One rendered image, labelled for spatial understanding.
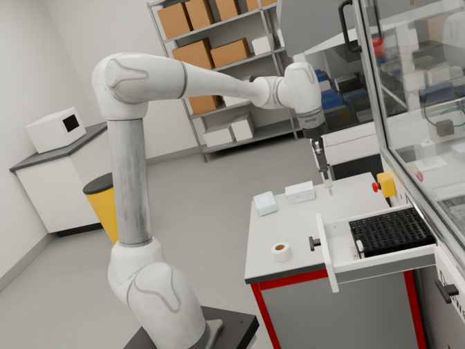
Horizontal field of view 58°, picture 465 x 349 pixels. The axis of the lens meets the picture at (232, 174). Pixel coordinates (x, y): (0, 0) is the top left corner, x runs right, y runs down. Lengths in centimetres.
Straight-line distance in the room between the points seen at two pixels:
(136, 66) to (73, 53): 516
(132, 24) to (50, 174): 228
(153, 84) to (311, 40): 104
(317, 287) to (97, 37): 496
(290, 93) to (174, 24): 381
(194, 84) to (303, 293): 88
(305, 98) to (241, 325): 72
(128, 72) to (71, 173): 344
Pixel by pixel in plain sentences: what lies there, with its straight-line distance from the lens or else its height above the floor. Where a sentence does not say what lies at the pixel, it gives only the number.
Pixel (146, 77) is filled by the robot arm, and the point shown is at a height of 155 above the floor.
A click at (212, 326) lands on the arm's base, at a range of 130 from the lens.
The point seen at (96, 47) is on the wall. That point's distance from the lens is 602.
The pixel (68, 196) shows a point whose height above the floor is 46.
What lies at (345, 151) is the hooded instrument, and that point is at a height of 86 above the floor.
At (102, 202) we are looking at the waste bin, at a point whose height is 53.
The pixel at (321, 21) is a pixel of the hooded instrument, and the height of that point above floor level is 147.
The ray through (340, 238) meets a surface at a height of 84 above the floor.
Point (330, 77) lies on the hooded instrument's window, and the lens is 200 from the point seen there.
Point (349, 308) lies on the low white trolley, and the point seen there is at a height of 53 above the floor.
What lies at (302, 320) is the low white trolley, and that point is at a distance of 168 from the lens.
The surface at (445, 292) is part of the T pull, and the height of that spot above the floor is 91.
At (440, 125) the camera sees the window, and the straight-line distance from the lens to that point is 99.
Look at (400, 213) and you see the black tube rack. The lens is 142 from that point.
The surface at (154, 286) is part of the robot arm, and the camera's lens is 112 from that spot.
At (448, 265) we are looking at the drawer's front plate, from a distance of 114.
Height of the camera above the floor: 163
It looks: 20 degrees down
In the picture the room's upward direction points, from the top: 19 degrees counter-clockwise
